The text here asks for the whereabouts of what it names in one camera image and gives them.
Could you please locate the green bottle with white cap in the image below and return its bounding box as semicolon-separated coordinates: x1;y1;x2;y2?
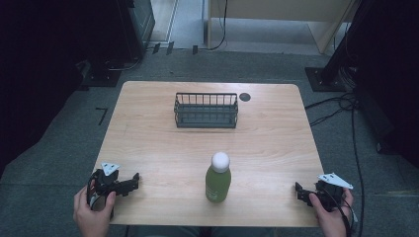
205;151;232;203

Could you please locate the person's left hand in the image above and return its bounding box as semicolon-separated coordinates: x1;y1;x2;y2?
72;185;118;237

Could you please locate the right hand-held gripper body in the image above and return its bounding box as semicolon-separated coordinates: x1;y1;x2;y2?
313;172;355;212

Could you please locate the light wooden furniture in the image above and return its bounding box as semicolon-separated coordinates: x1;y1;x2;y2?
206;0;360;55

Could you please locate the dark wire basket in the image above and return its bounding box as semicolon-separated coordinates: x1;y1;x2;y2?
173;92;239;129

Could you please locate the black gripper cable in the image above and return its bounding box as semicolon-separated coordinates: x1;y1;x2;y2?
324;188;353;237

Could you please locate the hanging black cable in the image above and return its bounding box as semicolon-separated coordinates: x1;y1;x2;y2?
209;0;229;51

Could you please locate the long black floor cable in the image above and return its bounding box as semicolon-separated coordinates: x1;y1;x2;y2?
349;107;366;237

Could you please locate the person's right hand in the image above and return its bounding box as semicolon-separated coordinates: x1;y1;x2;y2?
308;188;356;237

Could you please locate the black cabinet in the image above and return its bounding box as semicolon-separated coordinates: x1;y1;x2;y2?
115;0;156;64

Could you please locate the black stand base plate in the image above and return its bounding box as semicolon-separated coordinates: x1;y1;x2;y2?
303;66;348;93
78;60;123;89

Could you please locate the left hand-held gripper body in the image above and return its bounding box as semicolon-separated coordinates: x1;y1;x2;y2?
86;161;124;211

